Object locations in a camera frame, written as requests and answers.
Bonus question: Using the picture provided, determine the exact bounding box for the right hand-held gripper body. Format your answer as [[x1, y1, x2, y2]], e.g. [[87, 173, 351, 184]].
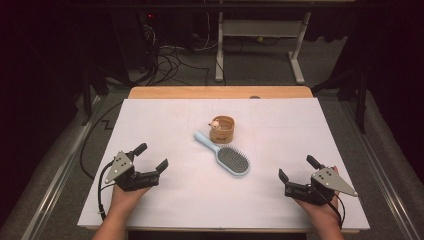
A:
[[283, 166, 360, 206]]

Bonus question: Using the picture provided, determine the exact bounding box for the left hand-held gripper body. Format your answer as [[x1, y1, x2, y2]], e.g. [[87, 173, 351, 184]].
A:
[[104, 151, 161, 193]]

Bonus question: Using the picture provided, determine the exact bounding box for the light blue hairbrush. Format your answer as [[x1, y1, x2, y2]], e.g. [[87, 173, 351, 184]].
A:
[[193, 130, 251, 177]]

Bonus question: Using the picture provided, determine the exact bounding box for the wooden cup with figurine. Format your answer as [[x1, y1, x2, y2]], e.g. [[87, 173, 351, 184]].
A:
[[208, 115, 236, 145]]

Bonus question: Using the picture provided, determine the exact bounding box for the person's left hand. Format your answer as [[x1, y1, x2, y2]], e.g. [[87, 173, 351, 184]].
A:
[[109, 184, 152, 215]]

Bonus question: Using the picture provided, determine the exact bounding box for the person's right hand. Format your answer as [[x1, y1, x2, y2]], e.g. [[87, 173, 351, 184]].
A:
[[294, 191, 342, 228]]

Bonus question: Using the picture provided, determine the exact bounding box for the white table cover sheet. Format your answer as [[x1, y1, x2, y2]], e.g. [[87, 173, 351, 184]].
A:
[[77, 97, 371, 231]]

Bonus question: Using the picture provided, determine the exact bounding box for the black metal stand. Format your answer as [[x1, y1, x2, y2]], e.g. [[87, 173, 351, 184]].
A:
[[311, 64, 369, 135], [80, 64, 110, 127]]

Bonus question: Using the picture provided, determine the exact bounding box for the dark computer tower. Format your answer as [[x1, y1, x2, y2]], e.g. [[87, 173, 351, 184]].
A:
[[111, 8, 161, 76]]

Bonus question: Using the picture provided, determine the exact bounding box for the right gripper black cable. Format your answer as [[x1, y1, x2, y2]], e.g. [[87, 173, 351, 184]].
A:
[[327, 192, 345, 230]]

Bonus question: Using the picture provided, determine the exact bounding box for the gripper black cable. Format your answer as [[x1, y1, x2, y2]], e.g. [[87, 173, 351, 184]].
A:
[[327, 192, 345, 230], [97, 159, 116, 222]]

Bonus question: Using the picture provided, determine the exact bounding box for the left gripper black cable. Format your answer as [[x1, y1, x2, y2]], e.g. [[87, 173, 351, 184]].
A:
[[97, 159, 116, 222]]

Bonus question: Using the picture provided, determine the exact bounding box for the long black floor cable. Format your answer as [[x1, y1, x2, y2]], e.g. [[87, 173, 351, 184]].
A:
[[78, 101, 124, 181]]

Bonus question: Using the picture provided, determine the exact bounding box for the aluminium floor rail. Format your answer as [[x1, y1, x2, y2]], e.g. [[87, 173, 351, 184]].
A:
[[338, 99, 422, 240], [20, 94, 103, 240]]

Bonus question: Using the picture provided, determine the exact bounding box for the tangle of floor cables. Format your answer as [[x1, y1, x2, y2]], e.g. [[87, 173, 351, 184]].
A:
[[131, 11, 212, 88]]

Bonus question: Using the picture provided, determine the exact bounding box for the white metal desk frame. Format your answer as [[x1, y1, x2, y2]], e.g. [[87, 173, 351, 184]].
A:
[[214, 0, 313, 86]]

